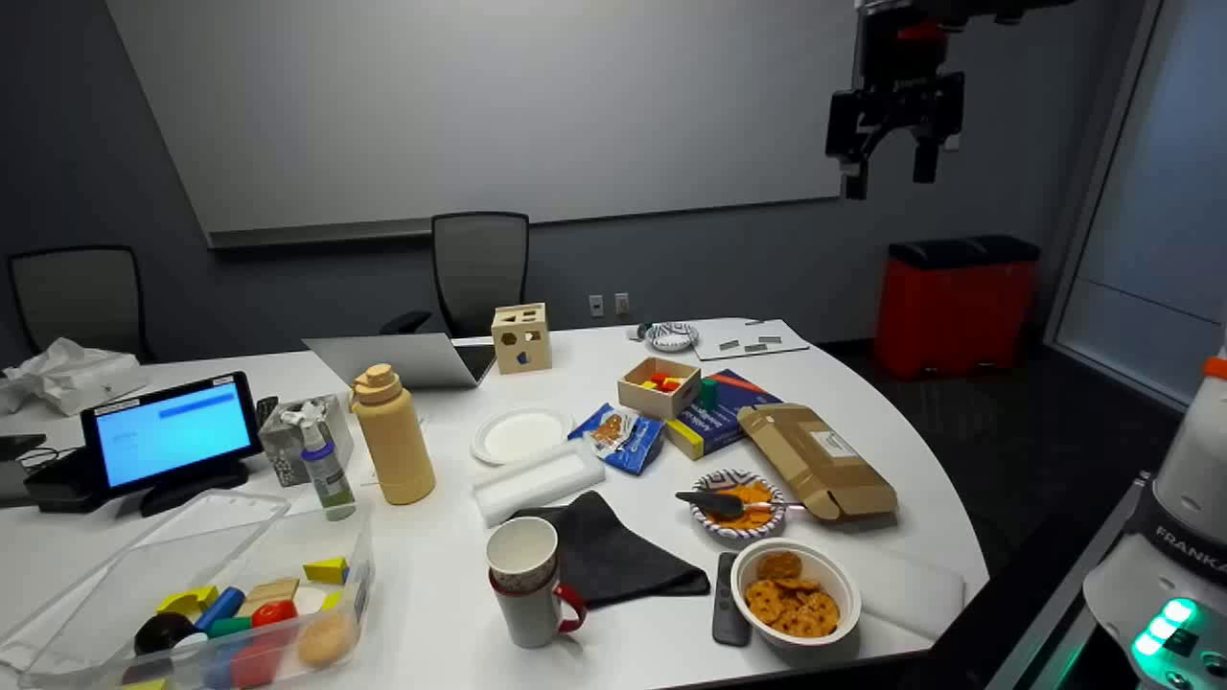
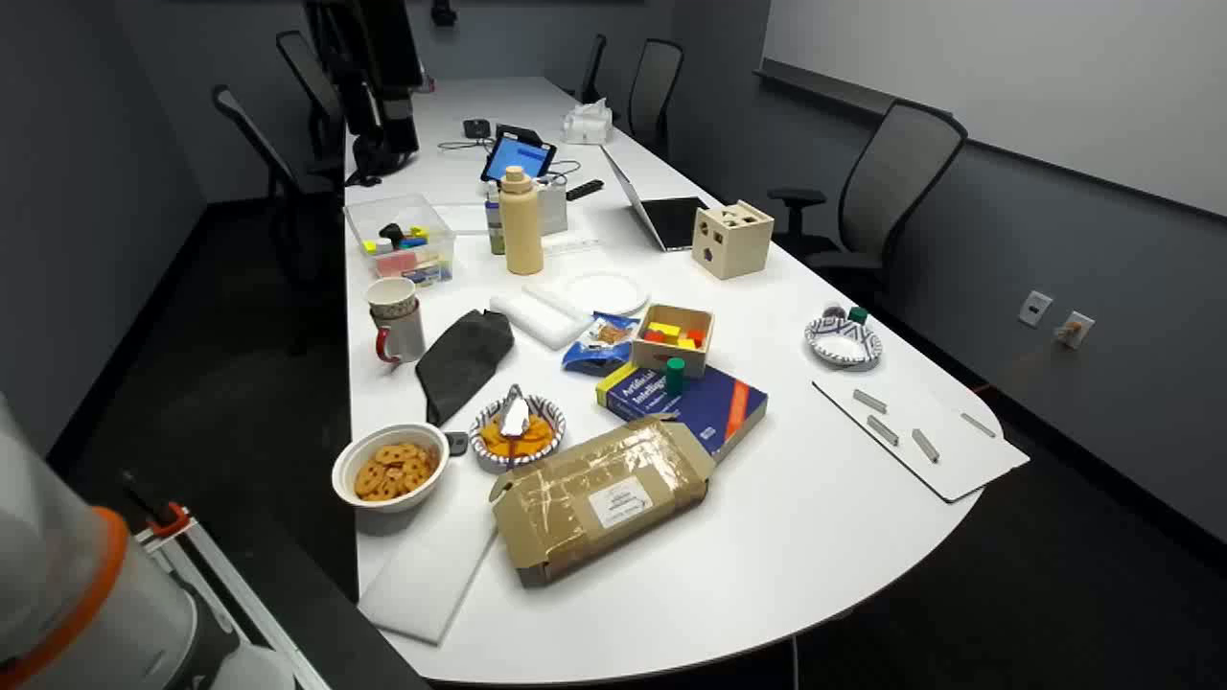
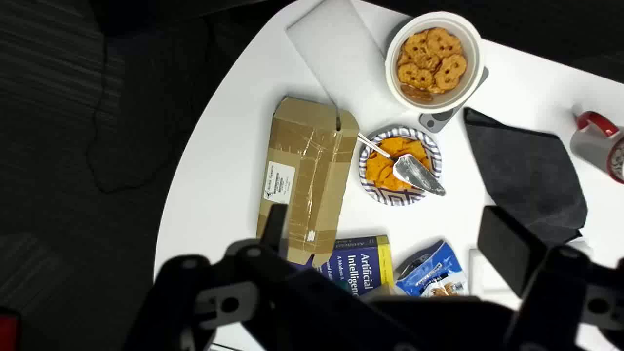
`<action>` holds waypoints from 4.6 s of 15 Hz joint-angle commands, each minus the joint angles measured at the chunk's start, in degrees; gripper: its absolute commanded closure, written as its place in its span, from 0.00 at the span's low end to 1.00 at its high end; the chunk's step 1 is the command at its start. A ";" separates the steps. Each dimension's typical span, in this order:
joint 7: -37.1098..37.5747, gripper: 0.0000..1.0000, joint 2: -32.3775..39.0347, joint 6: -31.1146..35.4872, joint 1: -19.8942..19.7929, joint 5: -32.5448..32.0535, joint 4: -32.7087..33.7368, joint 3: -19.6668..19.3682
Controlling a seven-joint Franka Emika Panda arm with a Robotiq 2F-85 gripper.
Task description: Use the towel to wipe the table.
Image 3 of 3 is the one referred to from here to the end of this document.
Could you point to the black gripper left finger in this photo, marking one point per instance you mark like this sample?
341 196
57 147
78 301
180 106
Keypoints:
187 293

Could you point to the blue snack packet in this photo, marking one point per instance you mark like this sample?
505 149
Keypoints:
431 266

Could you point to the orange chips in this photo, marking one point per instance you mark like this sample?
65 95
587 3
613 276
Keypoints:
380 173

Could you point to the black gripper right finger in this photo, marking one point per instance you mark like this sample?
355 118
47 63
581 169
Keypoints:
513 251

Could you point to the dark grey towel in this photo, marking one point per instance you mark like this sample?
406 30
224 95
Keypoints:
527 169

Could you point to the pretzel snacks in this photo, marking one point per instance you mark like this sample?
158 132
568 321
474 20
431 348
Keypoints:
429 61

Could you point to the white flat sheet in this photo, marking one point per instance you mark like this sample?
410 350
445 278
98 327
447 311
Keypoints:
338 52

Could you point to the metal scoop spoon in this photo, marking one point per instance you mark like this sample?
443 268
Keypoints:
419 175

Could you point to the grey flat device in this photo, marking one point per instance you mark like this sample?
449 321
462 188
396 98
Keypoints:
433 120

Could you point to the blue hardcover book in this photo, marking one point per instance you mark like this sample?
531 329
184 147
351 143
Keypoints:
357 264

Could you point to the white bowl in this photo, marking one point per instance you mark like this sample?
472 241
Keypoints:
470 50

